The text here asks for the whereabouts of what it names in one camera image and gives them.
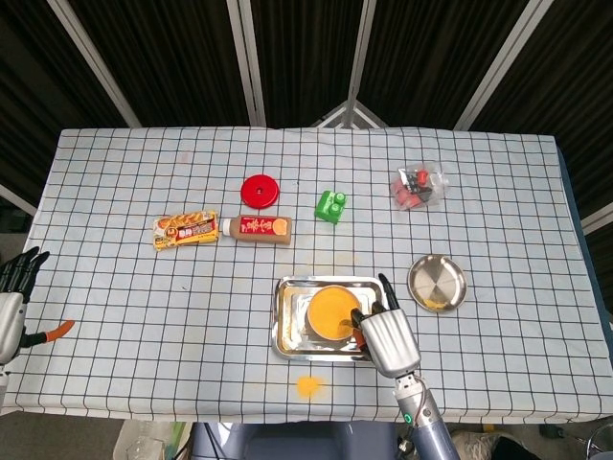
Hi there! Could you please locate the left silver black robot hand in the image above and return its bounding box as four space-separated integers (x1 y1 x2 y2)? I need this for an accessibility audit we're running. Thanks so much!
0 246 77 365

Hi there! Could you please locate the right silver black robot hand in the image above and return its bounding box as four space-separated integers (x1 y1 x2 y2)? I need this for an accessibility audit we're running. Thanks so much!
351 272 422 380

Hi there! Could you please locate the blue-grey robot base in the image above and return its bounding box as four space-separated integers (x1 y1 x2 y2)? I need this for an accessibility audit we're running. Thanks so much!
191 421 398 460

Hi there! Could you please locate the round steel plate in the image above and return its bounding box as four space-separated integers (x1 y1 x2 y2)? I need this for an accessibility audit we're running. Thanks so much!
407 254 468 314

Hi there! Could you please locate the bowl of orange powder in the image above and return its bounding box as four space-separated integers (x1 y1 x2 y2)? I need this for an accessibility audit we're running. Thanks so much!
305 284 363 343

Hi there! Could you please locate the orange powder pile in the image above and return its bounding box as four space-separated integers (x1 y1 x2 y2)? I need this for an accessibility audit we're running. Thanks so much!
292 372 329 402

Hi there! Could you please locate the red round lid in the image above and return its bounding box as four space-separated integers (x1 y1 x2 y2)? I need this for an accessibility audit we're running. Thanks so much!
239 174 281 210

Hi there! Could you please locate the rectangular steel tray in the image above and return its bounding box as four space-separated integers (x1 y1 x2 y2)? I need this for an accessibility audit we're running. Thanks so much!
271 275 391 364

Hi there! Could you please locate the white checkered tablecloth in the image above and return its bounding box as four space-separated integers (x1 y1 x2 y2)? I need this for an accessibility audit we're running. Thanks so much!
0 126 613 426

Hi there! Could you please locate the grey sneaker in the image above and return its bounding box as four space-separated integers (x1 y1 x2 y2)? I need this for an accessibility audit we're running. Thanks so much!
448 429 514 460

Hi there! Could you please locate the green toy block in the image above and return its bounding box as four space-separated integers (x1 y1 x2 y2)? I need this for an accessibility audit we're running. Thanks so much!
314 190 349 225

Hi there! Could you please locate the clear bag of red items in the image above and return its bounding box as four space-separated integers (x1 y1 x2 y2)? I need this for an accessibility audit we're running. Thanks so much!
390 161 450 212

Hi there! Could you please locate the brown bottle with red label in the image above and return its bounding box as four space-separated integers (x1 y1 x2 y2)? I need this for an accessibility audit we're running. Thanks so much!
217 215 293 246

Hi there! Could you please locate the clear plastic container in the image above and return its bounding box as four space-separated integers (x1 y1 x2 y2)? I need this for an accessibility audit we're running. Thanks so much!
113 420 193 460

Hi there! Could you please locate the yellow snack packet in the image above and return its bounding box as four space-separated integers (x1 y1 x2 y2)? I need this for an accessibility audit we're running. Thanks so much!
152 210 220 252

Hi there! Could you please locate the black folding screen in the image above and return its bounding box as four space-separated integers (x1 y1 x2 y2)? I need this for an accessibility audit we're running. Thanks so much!
0 0 613 236

